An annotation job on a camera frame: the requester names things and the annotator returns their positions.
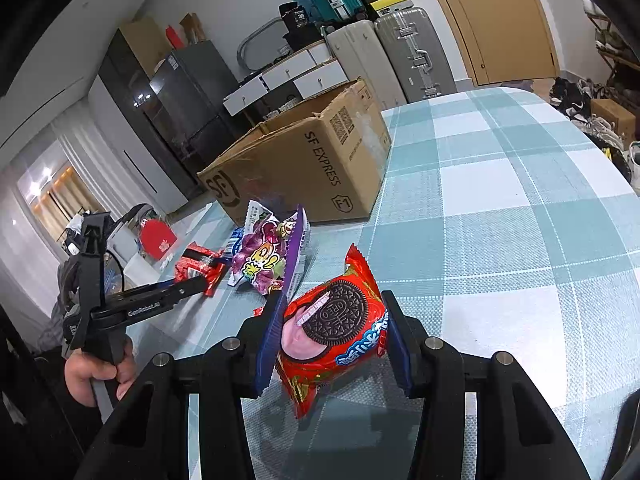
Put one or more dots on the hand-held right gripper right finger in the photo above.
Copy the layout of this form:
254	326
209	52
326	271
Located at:
400	350

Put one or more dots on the beige suitcase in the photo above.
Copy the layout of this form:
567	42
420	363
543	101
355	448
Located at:
362	62

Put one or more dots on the red noodle snack packet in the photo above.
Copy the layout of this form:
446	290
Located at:
197	265

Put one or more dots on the purple grape candy bag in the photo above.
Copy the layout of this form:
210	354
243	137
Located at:
262	260

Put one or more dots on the white plastic container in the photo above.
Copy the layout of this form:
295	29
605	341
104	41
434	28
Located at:
137	260

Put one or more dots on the white drawer cabinet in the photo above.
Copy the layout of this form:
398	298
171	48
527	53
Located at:
290	77

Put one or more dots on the wooden door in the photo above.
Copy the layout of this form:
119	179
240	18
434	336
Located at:
490	20

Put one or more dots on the white oval frame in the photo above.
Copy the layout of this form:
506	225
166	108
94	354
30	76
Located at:
255	45

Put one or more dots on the black tall cabinet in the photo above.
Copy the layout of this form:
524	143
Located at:
130	125

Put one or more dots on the silver suitcase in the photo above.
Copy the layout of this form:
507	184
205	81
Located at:
415	52

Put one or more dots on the person's left hand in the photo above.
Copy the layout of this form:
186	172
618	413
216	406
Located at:
82	380

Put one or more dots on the dark grey refrigerator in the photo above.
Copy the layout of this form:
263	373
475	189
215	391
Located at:
195	100

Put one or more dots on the pile of shoes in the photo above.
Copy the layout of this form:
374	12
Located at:
585	105

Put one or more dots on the red cookie packet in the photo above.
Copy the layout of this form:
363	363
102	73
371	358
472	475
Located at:
330	325

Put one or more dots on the small brown cardboard box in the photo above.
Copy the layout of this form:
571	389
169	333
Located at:
612	117

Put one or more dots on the cardboard box on cabinet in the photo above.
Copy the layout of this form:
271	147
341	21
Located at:
145	45

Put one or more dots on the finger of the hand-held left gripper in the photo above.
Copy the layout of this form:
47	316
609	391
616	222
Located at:
192	286

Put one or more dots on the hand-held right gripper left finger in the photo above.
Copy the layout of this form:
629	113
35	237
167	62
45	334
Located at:
272	340

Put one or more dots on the teal checked tablecloth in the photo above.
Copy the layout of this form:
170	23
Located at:
500	235

